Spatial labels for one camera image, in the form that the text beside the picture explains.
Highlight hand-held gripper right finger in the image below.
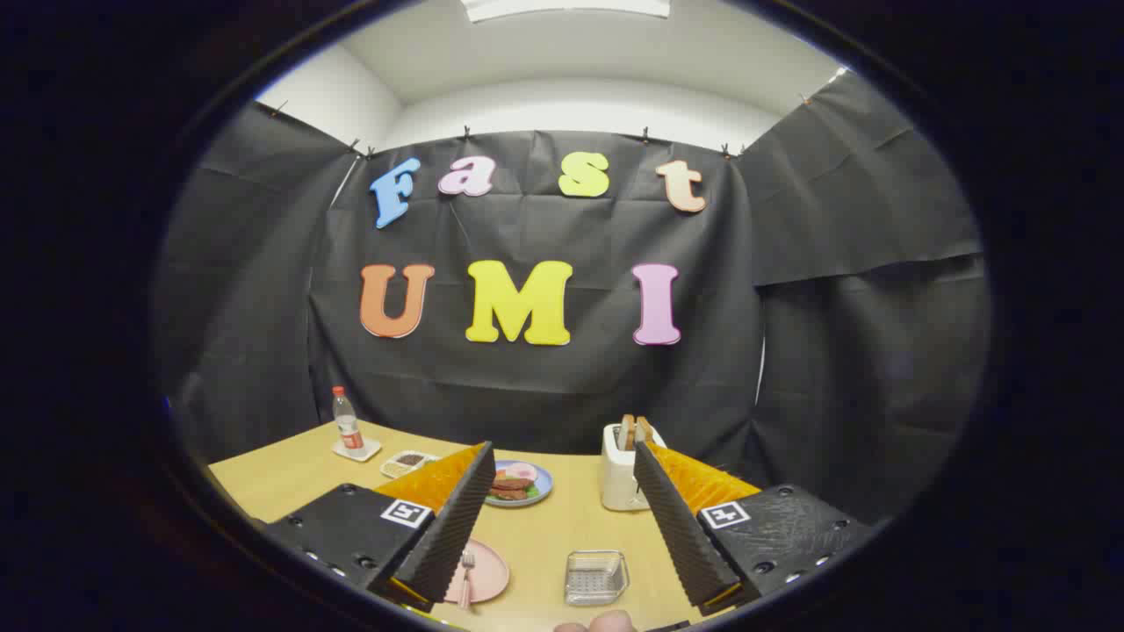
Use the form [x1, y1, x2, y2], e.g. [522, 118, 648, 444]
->
[632, 441, 877, 615]

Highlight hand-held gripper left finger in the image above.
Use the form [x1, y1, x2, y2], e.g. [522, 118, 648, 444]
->
[263, 442, 497, 614]

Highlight pink plate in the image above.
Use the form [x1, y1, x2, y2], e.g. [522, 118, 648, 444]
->
[443, 538, 511, 605]

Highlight white toaster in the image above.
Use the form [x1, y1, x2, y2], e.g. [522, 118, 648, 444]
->
[601, 424, 668, 513]

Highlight white divided condiment tray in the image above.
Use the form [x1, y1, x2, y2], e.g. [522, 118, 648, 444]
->
[380, 450, 438, 479]

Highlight blue plate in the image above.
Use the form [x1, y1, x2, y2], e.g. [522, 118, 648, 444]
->
[486, 460, 554, 509]

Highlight black backdrop cloth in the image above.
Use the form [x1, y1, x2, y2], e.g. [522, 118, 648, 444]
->
[154, 70, 993, 528]

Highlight clear bottle with red cap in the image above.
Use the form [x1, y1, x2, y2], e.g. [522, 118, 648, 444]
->
[331, 386, 365, 453]

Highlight ceiling light panel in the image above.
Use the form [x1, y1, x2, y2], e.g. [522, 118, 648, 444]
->
[463, 0, 671, 23]

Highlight metal wire basket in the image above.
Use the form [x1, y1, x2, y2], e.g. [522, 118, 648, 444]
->
[564, 549, 630, 607]

